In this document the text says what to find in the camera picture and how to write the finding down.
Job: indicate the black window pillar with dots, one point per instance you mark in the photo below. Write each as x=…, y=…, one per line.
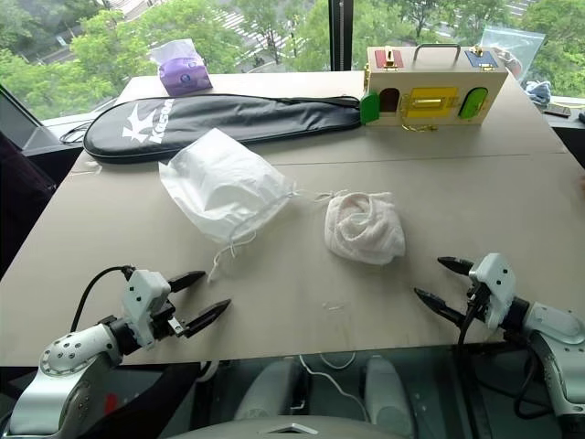
x=342, y=34

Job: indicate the clear plastic zip bag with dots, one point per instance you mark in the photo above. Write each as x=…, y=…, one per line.
x=514, y=48

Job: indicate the dark maroon cloth shape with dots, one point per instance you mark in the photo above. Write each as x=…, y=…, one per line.
x=20, y=201

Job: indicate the black racket bag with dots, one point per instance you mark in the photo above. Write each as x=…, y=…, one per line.
x=219, y=121

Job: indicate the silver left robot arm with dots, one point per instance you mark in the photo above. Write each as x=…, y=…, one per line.
x=68, y=366

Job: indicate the small clear plastic scrap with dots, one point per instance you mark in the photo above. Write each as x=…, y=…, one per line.
x=332, y=305

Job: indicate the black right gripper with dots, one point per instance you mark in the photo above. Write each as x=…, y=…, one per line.
x=477, y=304

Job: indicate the blue cloth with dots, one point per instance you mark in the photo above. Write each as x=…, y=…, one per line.
x=539, y=93

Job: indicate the purple tissue pack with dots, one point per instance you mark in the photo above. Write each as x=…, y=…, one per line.
x=183, y=71

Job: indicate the flat black device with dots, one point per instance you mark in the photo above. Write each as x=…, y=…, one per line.
x=557, y=110

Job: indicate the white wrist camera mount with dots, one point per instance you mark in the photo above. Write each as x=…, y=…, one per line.
x=142, y=292
x=496, y=285

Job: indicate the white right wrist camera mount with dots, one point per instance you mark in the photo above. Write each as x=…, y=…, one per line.
x=496, y=285

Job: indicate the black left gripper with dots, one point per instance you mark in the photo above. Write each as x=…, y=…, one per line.
x=161, y=322

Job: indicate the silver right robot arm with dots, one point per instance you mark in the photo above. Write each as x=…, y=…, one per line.
x=555, y=338

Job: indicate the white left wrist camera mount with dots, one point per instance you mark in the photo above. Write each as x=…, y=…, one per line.
x=142, y=292

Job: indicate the grey rounded robot leg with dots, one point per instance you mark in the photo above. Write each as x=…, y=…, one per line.
x=269, y=388
x=388, y=393

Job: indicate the wooden lock box toy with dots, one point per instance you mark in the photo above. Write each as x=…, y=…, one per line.
x=429, y=87

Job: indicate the white cloth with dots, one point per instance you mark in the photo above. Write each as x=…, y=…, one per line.
x=363, y=228

